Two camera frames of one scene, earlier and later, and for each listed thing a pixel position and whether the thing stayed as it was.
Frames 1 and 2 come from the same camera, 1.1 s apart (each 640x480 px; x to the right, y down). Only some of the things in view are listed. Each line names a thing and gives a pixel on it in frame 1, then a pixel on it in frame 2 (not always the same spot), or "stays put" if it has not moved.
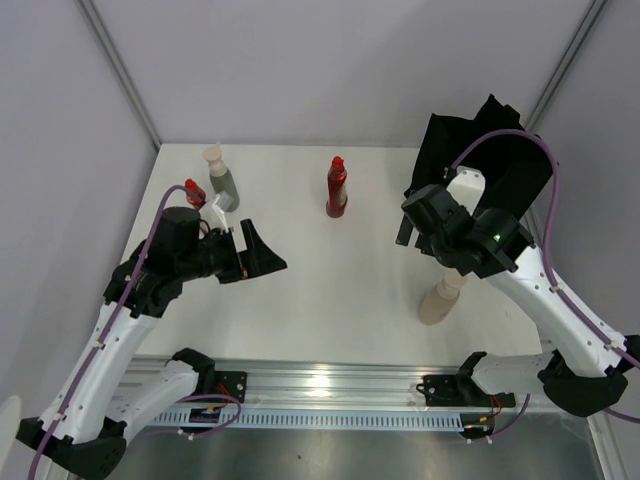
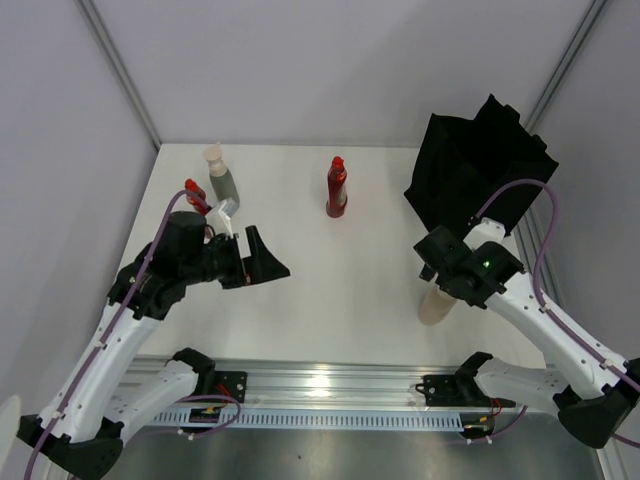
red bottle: [337, 188] stays put
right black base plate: [459, 391] stays put
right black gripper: [405, 232] -> [427, 274]
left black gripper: [257, 259] stays put
